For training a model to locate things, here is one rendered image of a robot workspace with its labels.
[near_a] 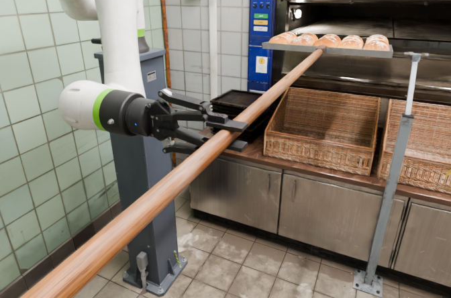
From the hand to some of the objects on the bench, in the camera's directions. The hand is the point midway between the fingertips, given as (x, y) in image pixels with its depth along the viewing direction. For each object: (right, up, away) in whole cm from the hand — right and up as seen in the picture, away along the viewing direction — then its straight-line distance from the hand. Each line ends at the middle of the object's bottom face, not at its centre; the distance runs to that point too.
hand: (227, 133), depth 58 cm
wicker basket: (+108, -20, +108) cm, 155 cm away
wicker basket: (+55, -10, +131) cm, 143 cm away
